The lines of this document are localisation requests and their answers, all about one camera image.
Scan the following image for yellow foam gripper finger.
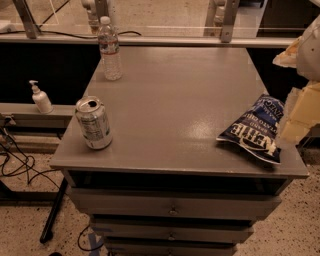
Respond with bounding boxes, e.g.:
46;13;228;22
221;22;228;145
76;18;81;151
272;36;302;68
279;81;320;145

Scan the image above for clear plastic water bottle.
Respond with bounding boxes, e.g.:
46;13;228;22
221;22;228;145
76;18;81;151
97;16;123;81

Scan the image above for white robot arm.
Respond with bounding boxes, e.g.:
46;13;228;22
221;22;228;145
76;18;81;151
273;15;320;148

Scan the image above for white pump dispenser bottle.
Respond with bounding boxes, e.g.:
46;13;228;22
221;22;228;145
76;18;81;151
29;80;53;114

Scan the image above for blue Kettle chips bag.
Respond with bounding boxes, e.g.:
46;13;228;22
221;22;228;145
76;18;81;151
216;94;284;164

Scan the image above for grey drawer cabinet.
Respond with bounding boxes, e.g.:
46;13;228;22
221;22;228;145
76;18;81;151
52;46;308;256

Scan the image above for silver soda can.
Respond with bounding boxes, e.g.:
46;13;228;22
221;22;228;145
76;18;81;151
75;96;112;150

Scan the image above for black metal table leg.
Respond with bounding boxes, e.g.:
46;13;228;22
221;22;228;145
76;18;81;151
40;179;68;244

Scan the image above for black cable on ledge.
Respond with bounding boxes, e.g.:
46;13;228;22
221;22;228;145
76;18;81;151
0;29;143;40

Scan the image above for black floor cables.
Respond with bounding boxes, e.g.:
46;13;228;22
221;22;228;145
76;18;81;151
0;113;64;191

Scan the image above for grey metal frame rail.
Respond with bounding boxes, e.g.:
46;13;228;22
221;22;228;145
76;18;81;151
0;31;294;48

